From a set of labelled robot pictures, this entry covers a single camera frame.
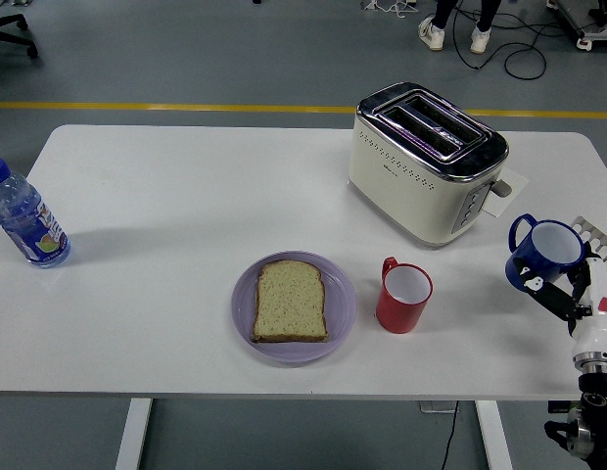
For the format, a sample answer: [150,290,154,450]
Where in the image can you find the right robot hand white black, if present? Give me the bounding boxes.
[511,256,607,364]

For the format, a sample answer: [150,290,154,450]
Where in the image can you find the blue cup white inside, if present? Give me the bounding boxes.
[504,212,588,294]

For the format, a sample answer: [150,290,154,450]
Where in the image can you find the red cup white inside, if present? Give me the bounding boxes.
[375,256,434,335]

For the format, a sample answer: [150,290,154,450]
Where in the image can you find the slice of bread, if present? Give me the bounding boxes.
[251,259,330,344]

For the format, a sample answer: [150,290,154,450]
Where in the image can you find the silver metal toast rack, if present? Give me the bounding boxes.
[570,215,607,261]

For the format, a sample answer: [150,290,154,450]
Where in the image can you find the white table leg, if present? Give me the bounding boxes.
[115,398,154,470]
[474,399,514,470]

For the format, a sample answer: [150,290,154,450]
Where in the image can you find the white paper sheet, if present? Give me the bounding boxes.
[482,166,530,217]

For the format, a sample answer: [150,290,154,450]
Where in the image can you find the grey box under table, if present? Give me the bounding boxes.
[419,399,459,415]

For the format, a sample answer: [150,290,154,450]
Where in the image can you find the cream and chrome toaster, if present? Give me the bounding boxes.
[346,81,514,251]

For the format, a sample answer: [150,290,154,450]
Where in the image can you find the purple round plate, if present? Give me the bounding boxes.
[230,251,357,364]

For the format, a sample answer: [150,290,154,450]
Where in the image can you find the person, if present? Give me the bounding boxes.
[418,0,503,55]

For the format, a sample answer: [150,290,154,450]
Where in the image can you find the plastic bottle blue cap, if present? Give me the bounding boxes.
[0,157,72,269]

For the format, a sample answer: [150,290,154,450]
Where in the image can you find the black office chair base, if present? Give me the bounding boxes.
[0,13,39,60]

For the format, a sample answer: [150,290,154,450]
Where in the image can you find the black hanging cable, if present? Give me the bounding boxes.
[439,399,460,470]

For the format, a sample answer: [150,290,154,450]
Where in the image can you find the black floor cable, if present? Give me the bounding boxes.
[452,0,582,80]

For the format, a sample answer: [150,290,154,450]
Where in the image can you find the wheeled equipment frame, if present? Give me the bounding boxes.
[546,0,607,51]

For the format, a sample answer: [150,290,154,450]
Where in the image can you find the white floor cables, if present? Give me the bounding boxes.
[360,0,420,20]

